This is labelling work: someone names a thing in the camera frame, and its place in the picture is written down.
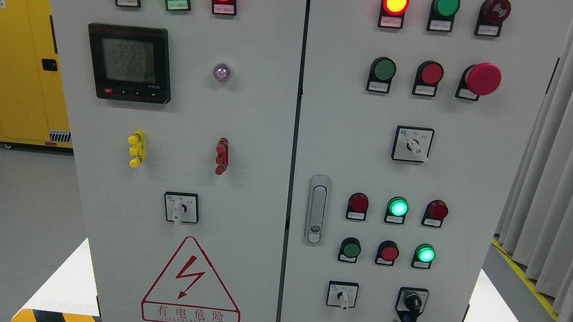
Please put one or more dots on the red lit indicator right door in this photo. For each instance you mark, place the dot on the red lit indicator right door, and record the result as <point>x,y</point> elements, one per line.
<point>392,13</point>

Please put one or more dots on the silver door handle lock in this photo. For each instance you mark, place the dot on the silver door handle lock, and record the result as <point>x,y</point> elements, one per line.
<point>316,204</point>

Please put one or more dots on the red emergency stop button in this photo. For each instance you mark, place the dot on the red emergency stop button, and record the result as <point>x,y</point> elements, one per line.
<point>478,80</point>

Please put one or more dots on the yellow terminal connector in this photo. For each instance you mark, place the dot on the yellow terminal connector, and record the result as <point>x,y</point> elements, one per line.
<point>137,148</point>

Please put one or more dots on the yellow safety cabinet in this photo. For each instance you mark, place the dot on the yellow safety cabinet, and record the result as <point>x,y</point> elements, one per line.
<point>32,103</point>

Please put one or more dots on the grey electrical control cabinet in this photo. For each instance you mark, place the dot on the grey electrical control cabinet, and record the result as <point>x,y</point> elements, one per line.
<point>295,106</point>

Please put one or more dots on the dark red indicator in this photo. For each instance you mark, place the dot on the dark red indicator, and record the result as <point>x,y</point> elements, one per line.
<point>435,213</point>
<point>357,207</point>

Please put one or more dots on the small purple indicator lamp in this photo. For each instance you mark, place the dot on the small purple indicator lamp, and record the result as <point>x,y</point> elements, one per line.
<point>221,72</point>

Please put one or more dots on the upper right selector switch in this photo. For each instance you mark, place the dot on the upper right selector switch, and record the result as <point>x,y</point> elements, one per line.
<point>412,144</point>

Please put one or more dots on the red terminal connector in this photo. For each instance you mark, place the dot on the red terminal connector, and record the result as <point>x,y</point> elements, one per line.
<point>222,159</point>

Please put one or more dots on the dark red indicator right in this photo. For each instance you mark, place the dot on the dark red indicator right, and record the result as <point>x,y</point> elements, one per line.
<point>435,213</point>

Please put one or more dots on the red electric danger sticker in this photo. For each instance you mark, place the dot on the red electric danger sticker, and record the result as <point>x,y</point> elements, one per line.
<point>189,289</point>

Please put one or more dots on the green unlit indicator top right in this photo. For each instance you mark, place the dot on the green unlit indicator top right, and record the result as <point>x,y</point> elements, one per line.
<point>442,15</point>

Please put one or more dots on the small green push button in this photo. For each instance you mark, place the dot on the small green push button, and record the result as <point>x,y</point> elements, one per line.
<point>349,250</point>

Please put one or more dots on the dark red buzzer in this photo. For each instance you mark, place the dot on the dark red buzzer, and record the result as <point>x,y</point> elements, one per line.
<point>491,16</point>

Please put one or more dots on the green lit push button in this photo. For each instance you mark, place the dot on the green lit push button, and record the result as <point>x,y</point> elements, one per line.
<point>423,257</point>

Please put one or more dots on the rotary selector switch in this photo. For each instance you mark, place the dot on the rotary selector switch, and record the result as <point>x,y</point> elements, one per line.
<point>181,208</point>

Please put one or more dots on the small red push button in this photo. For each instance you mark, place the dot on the small red push button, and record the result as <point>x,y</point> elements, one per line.
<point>387,253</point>

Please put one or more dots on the black knob selector switch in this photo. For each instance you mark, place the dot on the black knob selector switch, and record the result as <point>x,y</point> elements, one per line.
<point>411,303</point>

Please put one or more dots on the green lit indicator middle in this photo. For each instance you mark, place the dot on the green lit indicator middle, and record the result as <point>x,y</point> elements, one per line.
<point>396,210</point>

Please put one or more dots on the lower white selector switch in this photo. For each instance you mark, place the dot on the lower white selector switch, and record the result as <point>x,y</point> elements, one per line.
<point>342,294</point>

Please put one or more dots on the dark red indicator left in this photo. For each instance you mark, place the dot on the dark red indicator left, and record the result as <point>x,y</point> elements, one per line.
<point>357,207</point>

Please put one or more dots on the left hazard striped base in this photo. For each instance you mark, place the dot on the left hazard striped base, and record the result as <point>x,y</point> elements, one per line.
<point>69,295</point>

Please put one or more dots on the black digital power meter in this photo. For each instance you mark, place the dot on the black digital power meter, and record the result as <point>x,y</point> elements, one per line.
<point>130,63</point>

